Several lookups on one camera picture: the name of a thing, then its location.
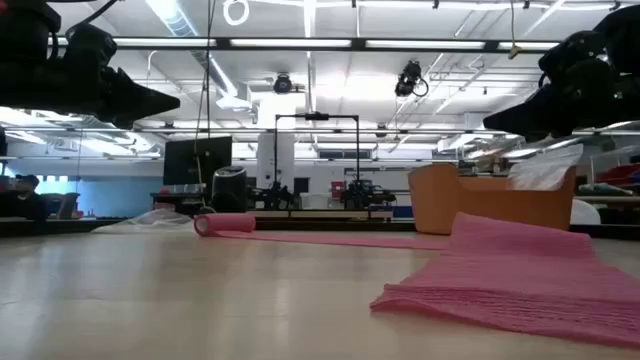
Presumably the wooden workbench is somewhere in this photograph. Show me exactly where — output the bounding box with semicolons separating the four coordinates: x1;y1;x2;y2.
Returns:
574;194;640;204

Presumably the black round ceiling camera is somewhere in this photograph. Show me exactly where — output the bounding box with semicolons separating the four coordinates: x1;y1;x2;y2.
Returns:
272;72;295;96

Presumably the grey chair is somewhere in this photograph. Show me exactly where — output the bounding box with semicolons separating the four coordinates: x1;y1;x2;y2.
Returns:
54;191;82;220

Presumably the red bin above workbench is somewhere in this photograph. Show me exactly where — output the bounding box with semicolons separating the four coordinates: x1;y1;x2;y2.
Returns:
594;163;640;187

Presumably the pink elastic bandage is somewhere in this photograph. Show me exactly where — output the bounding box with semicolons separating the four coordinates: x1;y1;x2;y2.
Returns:
193;211;640;350

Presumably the background wooden table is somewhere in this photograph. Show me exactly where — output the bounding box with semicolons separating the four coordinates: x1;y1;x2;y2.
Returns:
245;208;395;221

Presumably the black cylindrical air purifier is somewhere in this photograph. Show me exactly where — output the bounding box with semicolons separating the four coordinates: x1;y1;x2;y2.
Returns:
211;165;248;216

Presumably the black table frame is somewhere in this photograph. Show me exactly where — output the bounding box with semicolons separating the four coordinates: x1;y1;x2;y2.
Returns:
0;217;640;240

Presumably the yellow hanging cable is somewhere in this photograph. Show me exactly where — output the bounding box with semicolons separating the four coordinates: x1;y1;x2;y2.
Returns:
508;0;522;60

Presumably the black background gantry frame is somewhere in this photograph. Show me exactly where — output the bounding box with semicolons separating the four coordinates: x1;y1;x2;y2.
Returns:
273;112;361;187

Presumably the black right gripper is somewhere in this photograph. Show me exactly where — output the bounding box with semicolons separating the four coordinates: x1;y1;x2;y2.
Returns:
482;29;640;144

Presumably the clear plastic zip bag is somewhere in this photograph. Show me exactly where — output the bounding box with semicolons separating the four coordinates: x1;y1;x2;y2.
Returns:
92;208;197;234
507;143;585;192

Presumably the black monitor screen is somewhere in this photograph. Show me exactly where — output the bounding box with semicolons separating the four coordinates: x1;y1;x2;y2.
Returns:
162;135;234;187

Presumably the person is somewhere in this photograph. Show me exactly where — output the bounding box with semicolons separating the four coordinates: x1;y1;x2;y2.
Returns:
0;173;50;222

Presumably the black hanging cable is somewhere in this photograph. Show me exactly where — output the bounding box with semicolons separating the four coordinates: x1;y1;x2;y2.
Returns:
192;0;218;141

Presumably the orange plastic bin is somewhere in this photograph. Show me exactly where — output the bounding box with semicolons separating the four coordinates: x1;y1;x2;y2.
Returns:
407;162;578;236

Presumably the yellow-handled broom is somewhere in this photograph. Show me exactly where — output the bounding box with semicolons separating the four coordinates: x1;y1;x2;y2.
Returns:
193;153;217;216

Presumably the silver ceiling duct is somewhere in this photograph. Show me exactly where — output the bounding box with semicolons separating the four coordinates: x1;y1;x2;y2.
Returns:
144;0;240;99

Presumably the black ceiling camera with cable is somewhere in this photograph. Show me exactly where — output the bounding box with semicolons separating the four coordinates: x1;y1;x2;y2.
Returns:
394;59;430;99

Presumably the black overhead light bar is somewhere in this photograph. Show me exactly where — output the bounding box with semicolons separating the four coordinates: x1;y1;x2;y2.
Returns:
47;35;561;54

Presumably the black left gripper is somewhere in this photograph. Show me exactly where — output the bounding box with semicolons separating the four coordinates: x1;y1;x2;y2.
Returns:
0;22;182;131

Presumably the black cart with items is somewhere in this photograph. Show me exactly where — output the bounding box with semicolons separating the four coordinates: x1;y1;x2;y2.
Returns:
149;183;209;215

